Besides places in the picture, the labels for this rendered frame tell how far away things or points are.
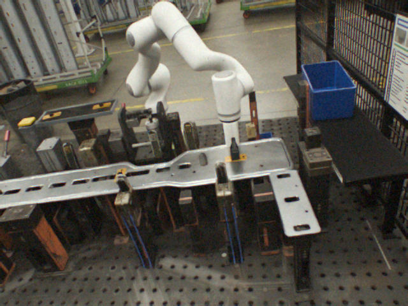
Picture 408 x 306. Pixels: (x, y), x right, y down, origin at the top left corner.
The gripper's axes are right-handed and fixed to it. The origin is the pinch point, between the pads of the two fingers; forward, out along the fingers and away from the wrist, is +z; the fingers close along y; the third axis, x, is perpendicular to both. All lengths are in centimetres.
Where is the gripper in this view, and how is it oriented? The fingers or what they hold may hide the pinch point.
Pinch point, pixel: (234, 152)
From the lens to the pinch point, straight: 124.9
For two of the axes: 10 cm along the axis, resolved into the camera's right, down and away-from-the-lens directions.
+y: 0.1, 5.6, -8.3
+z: 1.7, 8.2, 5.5
